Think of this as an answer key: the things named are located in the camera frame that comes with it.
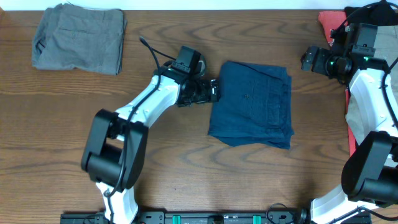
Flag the dark blue shorts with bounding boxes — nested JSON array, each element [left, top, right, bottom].
[[208, 61, 294, 149]]

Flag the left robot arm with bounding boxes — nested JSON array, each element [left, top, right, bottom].
[[81, 46, 220, 223]]

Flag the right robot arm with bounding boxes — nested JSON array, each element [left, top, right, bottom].
[[297, 23, 397, 223]]

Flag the beige khaki shorts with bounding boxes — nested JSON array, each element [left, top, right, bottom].
[[345, 26, 397, 144]]

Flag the black garment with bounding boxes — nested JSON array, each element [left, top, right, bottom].
[[344, 3, 397, 26]]

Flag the folded grey shorts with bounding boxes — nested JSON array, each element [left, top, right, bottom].
[[32, 4, 127, 75]]

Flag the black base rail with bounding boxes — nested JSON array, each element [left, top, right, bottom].
[[60, 211, 373, 224]]

